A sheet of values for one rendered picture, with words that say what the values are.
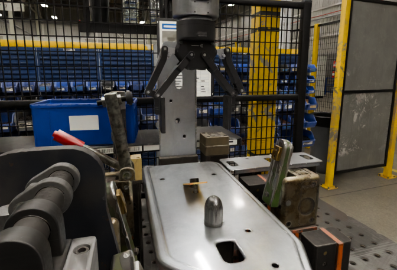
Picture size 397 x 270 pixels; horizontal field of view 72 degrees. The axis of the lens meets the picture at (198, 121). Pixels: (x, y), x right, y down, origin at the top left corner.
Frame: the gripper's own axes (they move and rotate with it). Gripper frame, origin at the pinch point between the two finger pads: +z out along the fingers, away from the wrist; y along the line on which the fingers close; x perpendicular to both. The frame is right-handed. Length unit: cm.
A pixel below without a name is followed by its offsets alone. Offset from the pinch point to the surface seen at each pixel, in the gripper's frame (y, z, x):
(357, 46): 219, -36, 187
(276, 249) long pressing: 6.6, 14.6, -22.0
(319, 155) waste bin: 217, 93, 226
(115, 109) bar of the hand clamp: -15.6, -3.9, -1.8
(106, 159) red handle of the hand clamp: -17.8, 5.7, -0.8
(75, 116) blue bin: -28.8, 2.7, 35.6
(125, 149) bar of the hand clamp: -14.1, 3.8, -1.8
